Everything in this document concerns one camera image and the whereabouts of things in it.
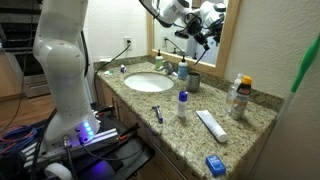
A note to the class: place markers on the purple toothpaste tube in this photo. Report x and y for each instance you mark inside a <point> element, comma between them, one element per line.
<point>123,69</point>

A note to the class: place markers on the sunscreen spray with orange cap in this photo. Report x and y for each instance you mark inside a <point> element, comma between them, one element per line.
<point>240,98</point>

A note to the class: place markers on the blue soap pump bottle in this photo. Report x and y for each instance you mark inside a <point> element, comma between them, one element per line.
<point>182,70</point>

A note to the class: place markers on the blue floss box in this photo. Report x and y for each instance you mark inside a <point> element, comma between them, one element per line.
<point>215,165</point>

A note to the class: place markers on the white squeeze tube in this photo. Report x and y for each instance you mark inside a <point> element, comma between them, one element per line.
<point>211,125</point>

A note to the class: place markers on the white tape roll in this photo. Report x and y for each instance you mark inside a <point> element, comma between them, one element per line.
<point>55,170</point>

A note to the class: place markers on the green soap pump bottle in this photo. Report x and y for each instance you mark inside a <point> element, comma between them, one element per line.
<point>159,62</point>

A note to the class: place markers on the chrome faucet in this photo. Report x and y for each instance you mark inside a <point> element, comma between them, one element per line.
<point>169,69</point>

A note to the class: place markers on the black robot platform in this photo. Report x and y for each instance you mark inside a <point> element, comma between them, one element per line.
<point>133,156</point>

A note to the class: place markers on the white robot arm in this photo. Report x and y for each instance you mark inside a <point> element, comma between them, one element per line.
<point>63,66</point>

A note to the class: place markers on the silver metal cup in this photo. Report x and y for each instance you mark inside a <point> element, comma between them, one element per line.
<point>193,82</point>

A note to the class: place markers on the orange and black clamp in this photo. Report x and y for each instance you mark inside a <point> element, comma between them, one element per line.
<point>105,110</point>
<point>128,132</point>

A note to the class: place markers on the aluminium mounting rail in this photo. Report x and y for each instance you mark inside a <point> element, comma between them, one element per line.
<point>100,138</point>

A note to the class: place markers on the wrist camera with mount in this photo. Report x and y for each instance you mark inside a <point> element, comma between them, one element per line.
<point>181,33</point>

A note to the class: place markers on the wood framed mirror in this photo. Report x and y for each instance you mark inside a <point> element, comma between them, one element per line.
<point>230,40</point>

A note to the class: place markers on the white oval sink basin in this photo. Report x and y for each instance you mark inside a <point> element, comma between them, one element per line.
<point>148,82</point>

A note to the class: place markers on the white wall outlet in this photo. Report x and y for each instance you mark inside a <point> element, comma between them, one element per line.
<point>128,42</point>

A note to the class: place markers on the clear plastic bottle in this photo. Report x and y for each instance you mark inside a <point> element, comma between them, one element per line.
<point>231,91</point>

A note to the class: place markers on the wooden vanity cabinet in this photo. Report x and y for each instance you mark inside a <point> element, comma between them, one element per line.
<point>166,166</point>

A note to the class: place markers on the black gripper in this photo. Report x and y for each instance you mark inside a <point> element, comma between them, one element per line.
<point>194,25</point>

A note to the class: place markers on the white bottle with blue cap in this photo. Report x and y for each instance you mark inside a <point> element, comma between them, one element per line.
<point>182,105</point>

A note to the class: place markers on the blue toothbrush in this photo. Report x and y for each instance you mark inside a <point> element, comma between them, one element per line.
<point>200,57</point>

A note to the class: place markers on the green and white lens case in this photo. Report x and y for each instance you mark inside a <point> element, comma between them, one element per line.
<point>108,72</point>

